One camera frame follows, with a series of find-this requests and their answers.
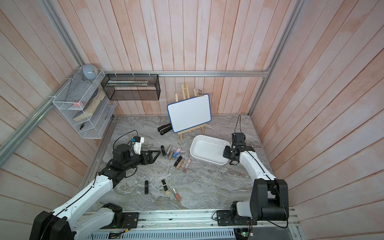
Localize black round lipstick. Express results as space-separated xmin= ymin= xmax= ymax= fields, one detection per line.
xmin=145 ymin=180 xmax=149 ymax=195

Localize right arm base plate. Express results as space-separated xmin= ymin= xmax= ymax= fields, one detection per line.
xmin=212 ymin=210 xmax=257 ymax=227

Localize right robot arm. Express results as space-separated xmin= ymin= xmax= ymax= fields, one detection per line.
xmin=223 ymin=132 xmax=289 ymax=225

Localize pink gloss silver cap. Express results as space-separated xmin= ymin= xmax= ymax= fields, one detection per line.
xmin=172 ymin=188 xmax=181 ymax=202

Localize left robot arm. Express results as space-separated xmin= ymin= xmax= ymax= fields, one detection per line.
xmin=30 ymin=144 xmax=162 ymax=240

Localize beige lipstick tube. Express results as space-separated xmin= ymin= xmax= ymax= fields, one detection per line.
xmin=176 ymin=158 xmax=185 ymax=170

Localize gold lipstick tube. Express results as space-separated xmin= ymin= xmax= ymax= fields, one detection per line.
xmin=168 ymin=151 xmax=175 ymax=160

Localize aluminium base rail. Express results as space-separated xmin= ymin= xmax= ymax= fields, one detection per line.
xmin=51 ymin=206 xmax=301 ymax=234

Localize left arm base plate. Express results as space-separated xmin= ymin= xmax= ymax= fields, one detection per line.
xmin=102 ymin=212 xmax=139 ymax=230

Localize black mesh wall basket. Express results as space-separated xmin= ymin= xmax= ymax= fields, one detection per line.
xmin=101 ymin=73 xmax=161 ymax=101

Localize silver lipstick tube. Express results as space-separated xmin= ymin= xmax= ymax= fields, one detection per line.
xmin=166 ymin=145 xmax=173 ymax=155

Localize pale pink lip gloss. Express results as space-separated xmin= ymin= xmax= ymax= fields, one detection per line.
xmin=183 ymin=159 xmax=192 ymax=173

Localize pink blue gradient lipstick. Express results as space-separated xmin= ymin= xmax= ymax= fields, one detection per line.
xmin=173 ymin=148 xmax=181 ymax=157

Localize blue framed whiteboard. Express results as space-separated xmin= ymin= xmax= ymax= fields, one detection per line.
xmin=167 ymin=94 xmax=212 ymax=133

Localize black lipstick gold band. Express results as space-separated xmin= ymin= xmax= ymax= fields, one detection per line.
xmin=174 ymin=156 xmax=183 ymax=167

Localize white wire wall shelf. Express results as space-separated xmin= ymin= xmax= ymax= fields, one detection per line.
xmin=53 ymin=68 xmax=117 ymax=139

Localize black stapler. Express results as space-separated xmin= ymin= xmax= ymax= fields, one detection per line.
xmin=158 ymin=123 xmax=172 ymax=135

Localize black lipstick silver band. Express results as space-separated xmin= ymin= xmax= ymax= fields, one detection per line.
xmin=161 ymin=146 xmax=166 ymax=156

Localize black gold square lipstick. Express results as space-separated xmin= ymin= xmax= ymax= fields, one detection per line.
xmin=161 ymin=179 xmax=169 ymax=195

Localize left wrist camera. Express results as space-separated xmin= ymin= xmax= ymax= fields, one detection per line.
xmin=131 ymin=136 xmax=145 ymax=155

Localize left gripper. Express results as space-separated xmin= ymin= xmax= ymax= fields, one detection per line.
xmin=123 ymin=150 xmax=161 ymax=171

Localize white plastic storage box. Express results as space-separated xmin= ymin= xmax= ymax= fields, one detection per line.
xmin=190 ymin=135 xmax=230 ymax=166

